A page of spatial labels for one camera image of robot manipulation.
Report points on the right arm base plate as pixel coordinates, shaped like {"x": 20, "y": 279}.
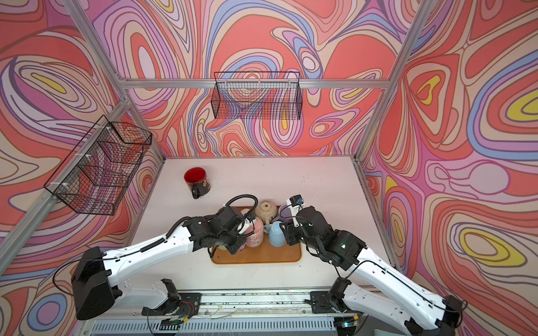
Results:
{"x": 322, "y": 302}

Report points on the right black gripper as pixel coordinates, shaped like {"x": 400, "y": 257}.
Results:
{"x": 289, "y": 232}

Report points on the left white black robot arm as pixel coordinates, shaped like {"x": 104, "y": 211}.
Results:
{"x": 96, "y": 280}

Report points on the aluminium rail with vents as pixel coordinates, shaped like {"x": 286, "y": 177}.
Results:
{"x": 260, "y": 311}

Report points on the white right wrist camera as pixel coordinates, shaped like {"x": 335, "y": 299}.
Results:
{"x": 295, "y": 200}

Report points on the beige ceramic teapot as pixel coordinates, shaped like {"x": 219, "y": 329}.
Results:
{"x": 266, "y": 211}

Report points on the black wire basket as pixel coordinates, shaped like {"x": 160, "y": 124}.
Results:
{"x": 257, "y": 95}
{"x": 103, "y": 172}

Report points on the back black wire basket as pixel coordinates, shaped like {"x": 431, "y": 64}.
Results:
{"x": 257, "y": 95}

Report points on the pink floral mug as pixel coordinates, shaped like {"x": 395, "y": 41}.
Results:
{"x": 256, "y": 238}

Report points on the orange brown serving tray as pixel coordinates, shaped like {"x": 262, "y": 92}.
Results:
{"x": 265, "y": 252}

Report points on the black red mug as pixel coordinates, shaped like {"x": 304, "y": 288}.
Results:
{"x": 197, "y": 181}

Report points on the left black wire basket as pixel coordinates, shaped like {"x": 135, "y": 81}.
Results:
{"x": 103, "y": 172}

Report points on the purple mug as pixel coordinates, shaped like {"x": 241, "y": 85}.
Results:
{"x": 284, "y": 213}

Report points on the light blue mug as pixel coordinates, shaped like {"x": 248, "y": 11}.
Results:
{"x": 275, "y": 234}

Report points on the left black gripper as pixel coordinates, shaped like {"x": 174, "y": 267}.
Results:
{"x": 240, "y": 244}

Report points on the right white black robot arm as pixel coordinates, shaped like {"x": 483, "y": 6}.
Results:
{"x": 371, "y": 286}

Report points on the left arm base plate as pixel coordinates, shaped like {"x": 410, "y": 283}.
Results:
{"x": 184, "y": 305}

